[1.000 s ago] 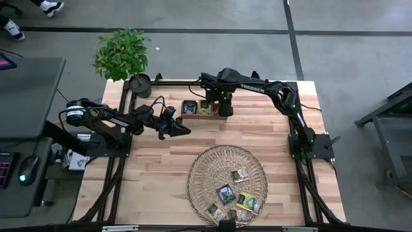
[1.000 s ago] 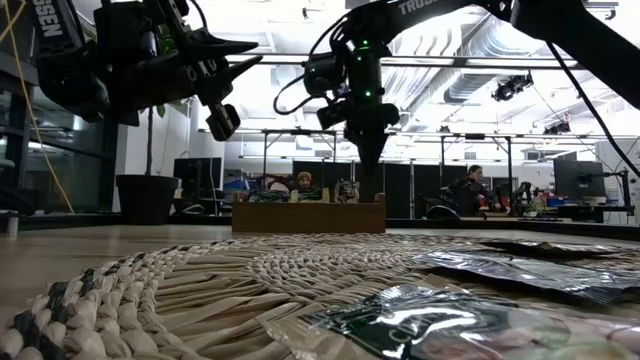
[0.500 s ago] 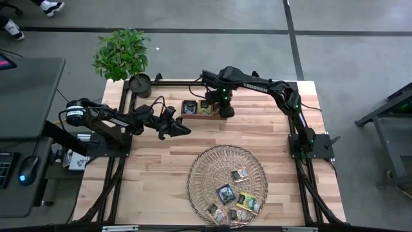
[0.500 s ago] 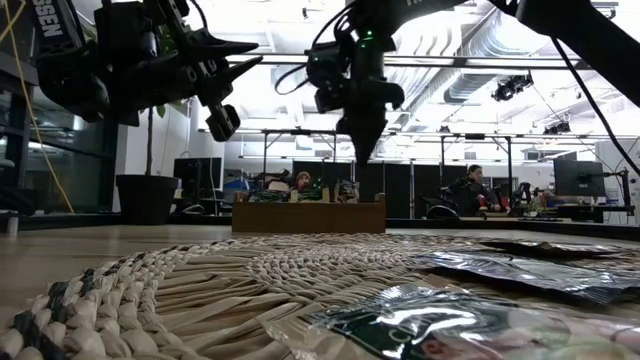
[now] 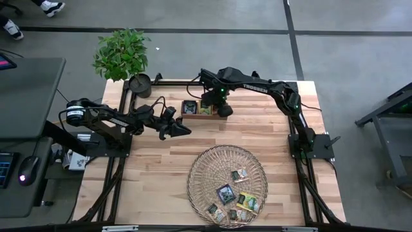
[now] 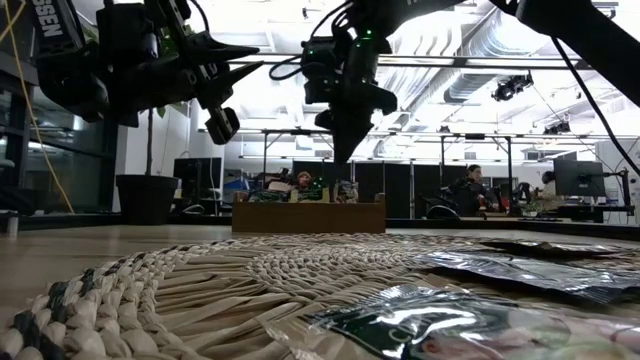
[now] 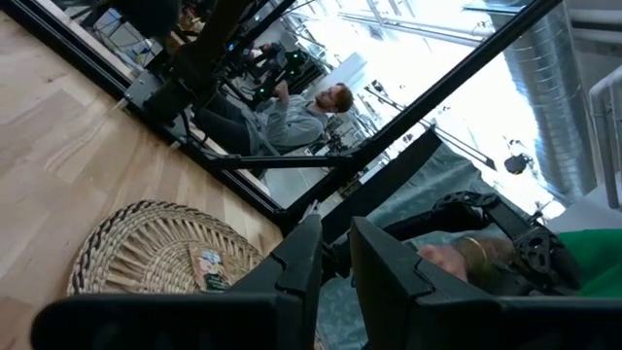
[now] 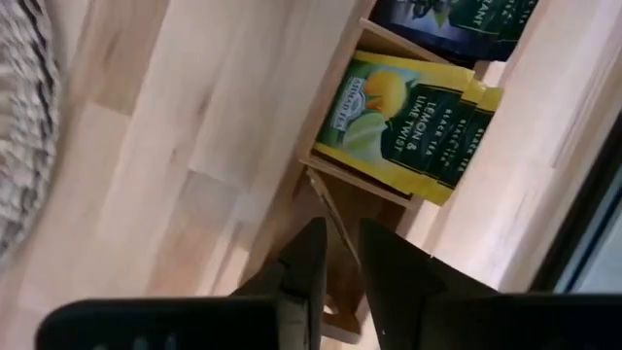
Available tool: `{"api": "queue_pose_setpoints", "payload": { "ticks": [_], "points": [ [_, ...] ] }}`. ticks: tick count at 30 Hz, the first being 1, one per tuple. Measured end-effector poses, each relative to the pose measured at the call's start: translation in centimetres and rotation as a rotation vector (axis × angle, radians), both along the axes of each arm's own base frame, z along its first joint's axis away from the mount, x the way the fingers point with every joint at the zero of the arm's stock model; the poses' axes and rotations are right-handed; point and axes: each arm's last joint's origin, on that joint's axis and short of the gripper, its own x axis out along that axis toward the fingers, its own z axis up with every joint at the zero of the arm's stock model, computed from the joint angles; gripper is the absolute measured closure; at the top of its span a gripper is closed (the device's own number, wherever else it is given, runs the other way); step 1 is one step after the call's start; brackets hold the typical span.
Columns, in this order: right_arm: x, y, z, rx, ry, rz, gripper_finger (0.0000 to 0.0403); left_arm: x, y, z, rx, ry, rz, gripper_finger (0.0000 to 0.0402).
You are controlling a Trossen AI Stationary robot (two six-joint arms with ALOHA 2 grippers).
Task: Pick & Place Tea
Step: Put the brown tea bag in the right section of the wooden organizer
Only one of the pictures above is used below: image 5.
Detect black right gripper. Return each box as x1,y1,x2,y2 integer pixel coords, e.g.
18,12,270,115
214,85,234,119

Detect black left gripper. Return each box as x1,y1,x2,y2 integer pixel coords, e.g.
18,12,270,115
160,121,192,141

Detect yellow lemon lime tea packet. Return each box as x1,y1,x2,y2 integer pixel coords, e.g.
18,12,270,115
198,102,213,116
236,192,257,213

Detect purple blackcurrant tea packet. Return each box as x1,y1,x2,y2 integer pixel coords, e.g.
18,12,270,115
216,183,237,206
182,100,198,115

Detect green tea packets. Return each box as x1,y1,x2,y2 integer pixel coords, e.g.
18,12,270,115
230,168,249,184

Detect wooden three-compartment box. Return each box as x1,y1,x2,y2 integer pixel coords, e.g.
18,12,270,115
180,99,228,121

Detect round woven straw mat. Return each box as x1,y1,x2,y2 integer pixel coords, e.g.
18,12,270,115
186,144,269,229

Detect black plant pot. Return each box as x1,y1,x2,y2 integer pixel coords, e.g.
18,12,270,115
127,73,153,99

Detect green leafy plant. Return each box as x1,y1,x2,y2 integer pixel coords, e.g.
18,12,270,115
92,28,152,82

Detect white printed card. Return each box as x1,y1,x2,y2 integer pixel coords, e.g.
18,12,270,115
68,151,91,171

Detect black clamp lever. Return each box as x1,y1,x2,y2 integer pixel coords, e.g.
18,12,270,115
324,135,342,150

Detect black diagonal beam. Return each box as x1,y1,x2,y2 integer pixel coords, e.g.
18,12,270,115
42,120,89,158

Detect black metal stand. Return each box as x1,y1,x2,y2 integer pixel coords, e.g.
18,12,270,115
354,82,412,191

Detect dark grey desk panel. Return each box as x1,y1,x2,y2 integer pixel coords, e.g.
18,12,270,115
0,57,67,140

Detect black computer mouse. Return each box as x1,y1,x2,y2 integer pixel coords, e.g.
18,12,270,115
17,155,40,188

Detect grey desk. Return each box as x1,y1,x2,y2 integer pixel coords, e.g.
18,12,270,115
0,136,54,219

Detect person's foot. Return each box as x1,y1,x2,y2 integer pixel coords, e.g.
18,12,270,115
40,0,66,17
2,19,25,41

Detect black keyboard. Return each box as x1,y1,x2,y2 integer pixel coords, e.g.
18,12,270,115
0,151,16,189

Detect lit display screen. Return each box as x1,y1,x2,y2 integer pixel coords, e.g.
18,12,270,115
0,52,18,72

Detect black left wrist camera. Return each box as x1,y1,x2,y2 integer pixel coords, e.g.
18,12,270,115
162,106,178,122

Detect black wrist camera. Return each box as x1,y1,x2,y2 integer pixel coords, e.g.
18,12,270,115
201,92,218,107
162,106,178,122

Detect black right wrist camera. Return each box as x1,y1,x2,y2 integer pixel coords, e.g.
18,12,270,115
201,92,218,107

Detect black aluminium table frame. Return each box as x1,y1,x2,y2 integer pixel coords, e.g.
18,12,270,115
72,70,348,232

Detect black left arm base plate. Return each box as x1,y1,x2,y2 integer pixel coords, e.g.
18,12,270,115
86,131,134,159

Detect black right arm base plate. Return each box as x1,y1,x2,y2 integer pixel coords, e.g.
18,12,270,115
287,133,335,160

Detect silver metal bracket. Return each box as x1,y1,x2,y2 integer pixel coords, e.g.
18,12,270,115
281,226,319,232
101,225,140,232

